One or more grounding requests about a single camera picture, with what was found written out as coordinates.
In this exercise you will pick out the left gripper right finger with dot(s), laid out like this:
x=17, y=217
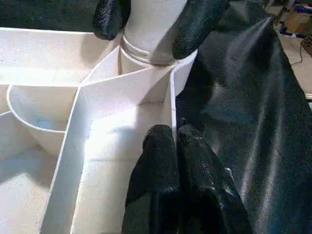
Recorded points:
x=209, y=195

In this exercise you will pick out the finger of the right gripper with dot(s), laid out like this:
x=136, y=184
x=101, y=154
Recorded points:
x=111, y=17
x=200, y=24

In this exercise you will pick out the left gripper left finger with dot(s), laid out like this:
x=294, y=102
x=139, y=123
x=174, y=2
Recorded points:
x=153, y=185

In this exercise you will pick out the white plastic table leg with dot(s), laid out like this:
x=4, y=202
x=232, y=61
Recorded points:
x=153, y=29

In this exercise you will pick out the white plastic table top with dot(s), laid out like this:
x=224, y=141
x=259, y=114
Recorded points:
x=73, y=146

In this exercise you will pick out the black plastic mat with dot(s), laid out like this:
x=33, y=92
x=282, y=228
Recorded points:
x=253, y=122

